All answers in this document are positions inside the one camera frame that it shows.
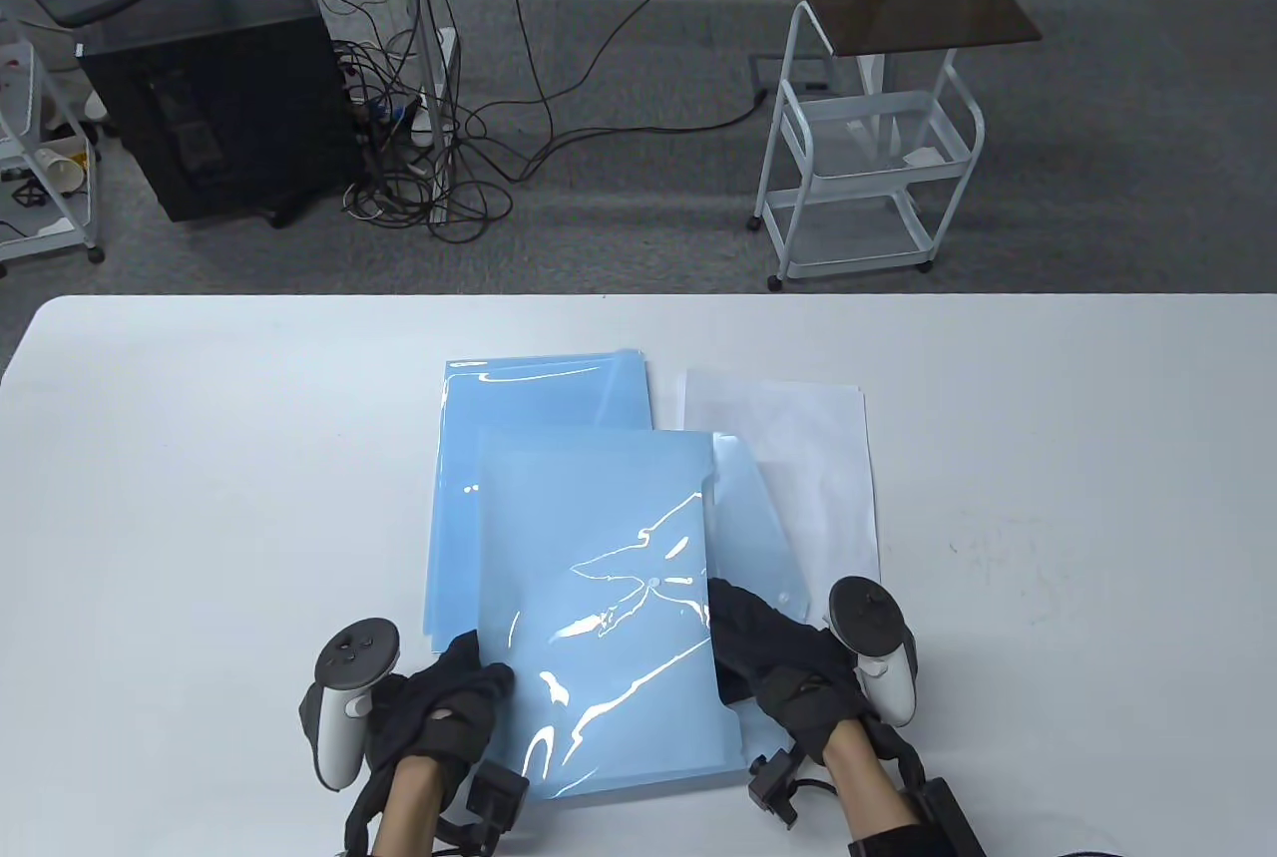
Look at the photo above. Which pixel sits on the person's right hand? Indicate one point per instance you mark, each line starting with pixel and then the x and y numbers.
pixel 788 677

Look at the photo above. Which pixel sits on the person's left hand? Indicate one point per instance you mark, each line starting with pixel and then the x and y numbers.
pixel 439 717

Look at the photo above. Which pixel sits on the person's left forearm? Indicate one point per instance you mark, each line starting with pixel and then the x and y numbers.
pixel 404 812

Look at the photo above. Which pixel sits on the black right forearm pack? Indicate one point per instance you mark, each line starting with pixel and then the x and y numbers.
pixel 953 817

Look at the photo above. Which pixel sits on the person's right forearm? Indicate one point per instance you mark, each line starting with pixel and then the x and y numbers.
pixel 868 787

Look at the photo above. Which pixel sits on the black and white right controller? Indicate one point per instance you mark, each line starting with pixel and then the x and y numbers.
pixel 863 613

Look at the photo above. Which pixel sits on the black and white controller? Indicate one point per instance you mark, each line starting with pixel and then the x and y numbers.
pixel 354 647
pixel 863 613

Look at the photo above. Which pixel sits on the black and white left controller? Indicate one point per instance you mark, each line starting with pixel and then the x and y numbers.
pixel 354 647

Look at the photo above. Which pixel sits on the paper scrap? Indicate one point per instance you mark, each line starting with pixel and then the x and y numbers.
pixel 923 157

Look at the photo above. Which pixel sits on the small white rolling cart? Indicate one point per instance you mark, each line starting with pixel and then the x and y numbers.
pixel 30 243

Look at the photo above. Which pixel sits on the black computer tower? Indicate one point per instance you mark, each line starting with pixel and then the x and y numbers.
pixel 219 99

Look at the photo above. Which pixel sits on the paper cup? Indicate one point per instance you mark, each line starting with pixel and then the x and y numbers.
pixel 60 171

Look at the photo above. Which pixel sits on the white cart with brown top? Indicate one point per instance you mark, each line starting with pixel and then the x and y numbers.
pixel 918 4

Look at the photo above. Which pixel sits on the aluminium desk leg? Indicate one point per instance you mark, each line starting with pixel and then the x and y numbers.
pixel 424 19

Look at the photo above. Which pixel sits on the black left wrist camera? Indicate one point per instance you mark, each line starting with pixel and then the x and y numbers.
pixel 497 797

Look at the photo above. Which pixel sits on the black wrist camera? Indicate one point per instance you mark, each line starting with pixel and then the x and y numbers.
pixel 770 782
pixel 497 797

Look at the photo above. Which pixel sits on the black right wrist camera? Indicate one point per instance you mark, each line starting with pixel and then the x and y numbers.
pixel 770 782

